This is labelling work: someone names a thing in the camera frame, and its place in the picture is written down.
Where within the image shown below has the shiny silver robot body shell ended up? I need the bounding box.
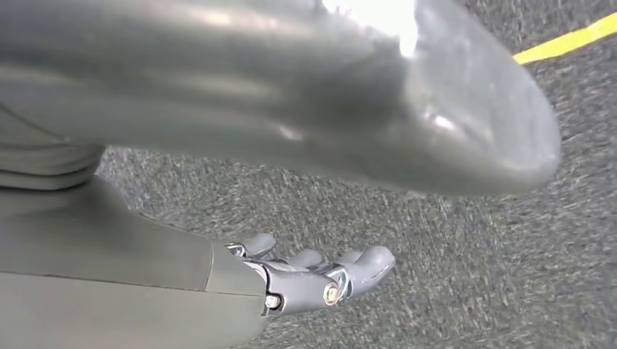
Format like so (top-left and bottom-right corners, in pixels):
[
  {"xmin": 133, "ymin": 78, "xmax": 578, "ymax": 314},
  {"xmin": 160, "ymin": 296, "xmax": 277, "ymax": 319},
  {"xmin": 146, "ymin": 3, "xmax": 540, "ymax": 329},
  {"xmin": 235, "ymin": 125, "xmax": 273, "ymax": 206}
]
[{"xmin": 0, "ymin": 0, "xmax": 562, "ymax": 198}]

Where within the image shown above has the yellow floor tape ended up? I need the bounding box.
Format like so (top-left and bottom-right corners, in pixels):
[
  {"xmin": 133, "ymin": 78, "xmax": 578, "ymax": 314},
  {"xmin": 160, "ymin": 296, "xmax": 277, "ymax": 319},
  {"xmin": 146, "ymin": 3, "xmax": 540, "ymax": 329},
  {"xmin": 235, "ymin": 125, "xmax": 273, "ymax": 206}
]
[{"xmin": 511, "ymin": 12, "xmax": 617, "ymax": 66}]

